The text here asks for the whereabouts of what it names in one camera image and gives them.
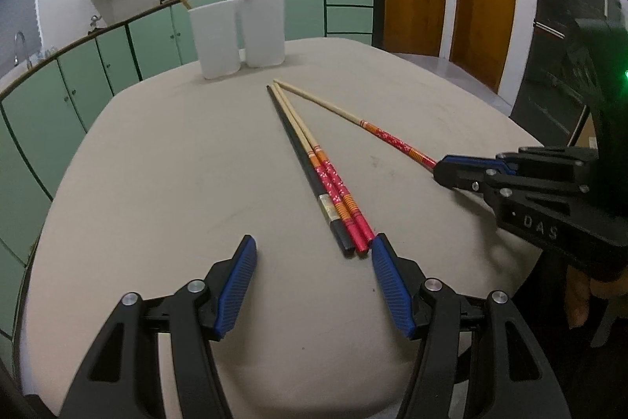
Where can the person's right hand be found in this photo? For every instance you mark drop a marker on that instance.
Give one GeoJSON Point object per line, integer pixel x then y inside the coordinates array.
{"type": "Point", "coordinates": [576, 301]}

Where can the white utensil holder cup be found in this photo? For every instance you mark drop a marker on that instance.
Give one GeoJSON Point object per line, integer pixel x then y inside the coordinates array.
{"type": "Point", "coordinates": [265, 36]}
{"type": "Point", "coordinates": [216, 46]}

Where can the black chopstick with metallic band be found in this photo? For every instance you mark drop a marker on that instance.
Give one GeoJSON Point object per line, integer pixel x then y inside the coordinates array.
{"type": "Point", "coordinates": [304, 168]}

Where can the chrome kitchen faucet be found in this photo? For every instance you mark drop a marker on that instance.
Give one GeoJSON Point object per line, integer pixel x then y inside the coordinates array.
{"type": "Point", "coordinates": [19, 41]}

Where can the black panel appliance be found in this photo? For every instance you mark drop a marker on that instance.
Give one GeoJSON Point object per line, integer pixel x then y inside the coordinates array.
{"type": "Point", "coordinates": [554, 55]}

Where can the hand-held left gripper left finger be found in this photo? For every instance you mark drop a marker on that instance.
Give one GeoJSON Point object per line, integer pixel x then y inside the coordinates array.
{"type": "Point", "coordinates": [238, 286]}

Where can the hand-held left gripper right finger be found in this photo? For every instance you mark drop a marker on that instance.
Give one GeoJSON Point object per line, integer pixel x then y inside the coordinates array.
{"type": "Point", "coordinates": [392, 291]}

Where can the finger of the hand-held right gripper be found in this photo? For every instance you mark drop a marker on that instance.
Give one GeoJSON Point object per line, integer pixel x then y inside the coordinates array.
{"type": "Point", "coordinates": [471, 161]}
{"type": "Point", "coordinates": [456, 176]}

